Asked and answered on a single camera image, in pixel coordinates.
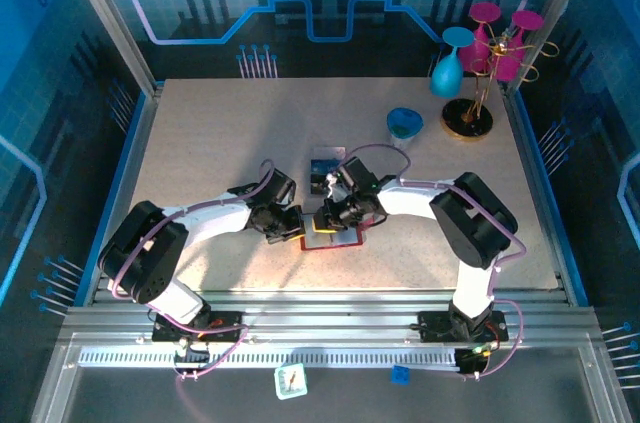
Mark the teal wine glass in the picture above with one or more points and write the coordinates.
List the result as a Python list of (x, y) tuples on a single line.
[(446, 75)]

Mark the magenta wine glass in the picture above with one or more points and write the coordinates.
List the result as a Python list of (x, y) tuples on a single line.
[(475, 50), (507, 65)]

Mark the white square dial tag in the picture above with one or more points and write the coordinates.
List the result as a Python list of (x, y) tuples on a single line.
[(291, 381)]

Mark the red card holder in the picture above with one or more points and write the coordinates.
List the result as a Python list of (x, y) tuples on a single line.
[(350, 239)]

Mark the small blue cube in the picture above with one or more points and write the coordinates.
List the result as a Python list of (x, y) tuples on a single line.
[(401, 375)]

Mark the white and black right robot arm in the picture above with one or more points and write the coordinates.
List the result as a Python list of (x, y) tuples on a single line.
[(415, 198)]

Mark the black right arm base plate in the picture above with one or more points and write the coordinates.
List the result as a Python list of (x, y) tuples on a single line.
[(430, 325)]

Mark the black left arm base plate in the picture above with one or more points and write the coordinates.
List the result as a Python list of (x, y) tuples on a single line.
[(227, 318)]

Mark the blue table side trim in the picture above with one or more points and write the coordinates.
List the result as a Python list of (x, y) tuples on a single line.
[(124, 168), (537, 168)]

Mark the black controller board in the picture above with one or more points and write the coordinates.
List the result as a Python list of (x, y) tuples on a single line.
[(470, 360), (192, 358)]

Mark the aluminium frame rail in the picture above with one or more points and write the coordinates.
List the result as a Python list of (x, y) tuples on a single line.
[(325, 313)]

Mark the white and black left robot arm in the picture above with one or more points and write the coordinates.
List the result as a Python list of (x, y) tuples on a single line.
[(215, 223)]

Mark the clear cup with blue lid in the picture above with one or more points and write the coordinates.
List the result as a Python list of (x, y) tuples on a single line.
[(404, 123)]

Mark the aluminium frame post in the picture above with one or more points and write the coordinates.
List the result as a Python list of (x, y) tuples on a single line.
[(114, 23), (550, 18)]

